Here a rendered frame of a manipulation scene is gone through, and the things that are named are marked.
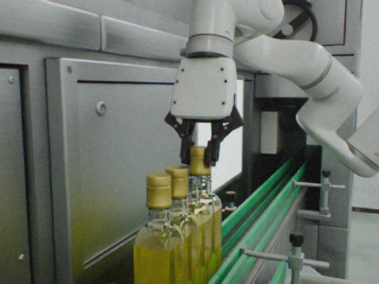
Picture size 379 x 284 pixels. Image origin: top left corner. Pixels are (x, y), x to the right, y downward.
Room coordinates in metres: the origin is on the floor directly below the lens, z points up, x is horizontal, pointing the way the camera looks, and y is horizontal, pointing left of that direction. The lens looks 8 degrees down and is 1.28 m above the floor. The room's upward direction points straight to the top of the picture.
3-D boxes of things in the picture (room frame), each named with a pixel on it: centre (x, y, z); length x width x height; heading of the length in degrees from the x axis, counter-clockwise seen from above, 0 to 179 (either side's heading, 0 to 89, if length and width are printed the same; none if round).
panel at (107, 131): (0.97, 0.01, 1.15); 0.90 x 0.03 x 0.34; 157
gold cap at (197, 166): (0.64, -0.01, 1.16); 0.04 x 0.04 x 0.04
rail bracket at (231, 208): (1.04, -0.08, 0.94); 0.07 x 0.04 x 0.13; 67
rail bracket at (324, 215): (1.33, -0.42, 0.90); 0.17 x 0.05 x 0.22; 67
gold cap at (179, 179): (0.60, 0.02, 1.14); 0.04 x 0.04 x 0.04
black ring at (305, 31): (1.55, -0.35, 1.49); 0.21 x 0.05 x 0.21; 67
